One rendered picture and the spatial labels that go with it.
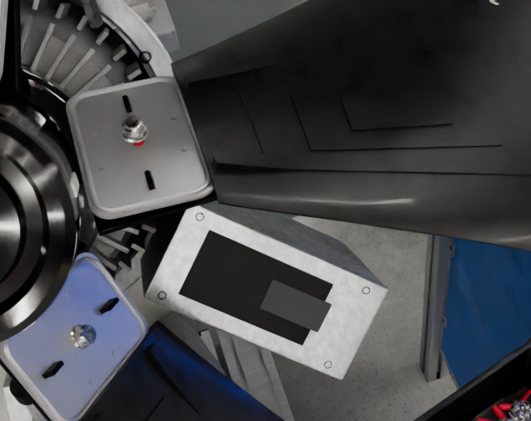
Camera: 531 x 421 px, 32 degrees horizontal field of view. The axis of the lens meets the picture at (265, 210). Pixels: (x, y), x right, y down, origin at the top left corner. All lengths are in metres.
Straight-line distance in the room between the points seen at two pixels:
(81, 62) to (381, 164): 0.20
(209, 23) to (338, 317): 0.85
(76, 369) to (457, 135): 0.24
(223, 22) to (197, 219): 0.84
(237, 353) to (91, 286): 1.15
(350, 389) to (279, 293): 1.10
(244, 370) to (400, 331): 0.31
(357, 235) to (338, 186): 1.39
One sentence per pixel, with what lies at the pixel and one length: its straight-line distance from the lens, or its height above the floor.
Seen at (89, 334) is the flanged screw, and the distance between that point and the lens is 0.53.
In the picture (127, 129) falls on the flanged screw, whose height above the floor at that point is 1.20.
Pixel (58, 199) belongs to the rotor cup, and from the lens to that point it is 0.44.
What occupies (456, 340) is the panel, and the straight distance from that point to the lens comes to 1.49.
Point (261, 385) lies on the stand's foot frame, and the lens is 1.64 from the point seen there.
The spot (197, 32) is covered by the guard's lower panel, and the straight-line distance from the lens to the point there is 1.43.
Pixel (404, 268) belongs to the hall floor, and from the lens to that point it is 1.83.
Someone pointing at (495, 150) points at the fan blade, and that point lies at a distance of 0.52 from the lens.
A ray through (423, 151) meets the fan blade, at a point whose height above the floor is 1.17.
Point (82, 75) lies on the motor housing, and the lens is 0.60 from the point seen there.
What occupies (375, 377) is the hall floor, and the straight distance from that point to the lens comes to 1.72.
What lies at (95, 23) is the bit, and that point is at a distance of 0.44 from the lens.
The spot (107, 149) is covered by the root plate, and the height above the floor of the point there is 1.19.
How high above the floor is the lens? 1.56
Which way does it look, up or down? 54 degrees down
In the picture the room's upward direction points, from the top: 10 degrees counter-clockwise
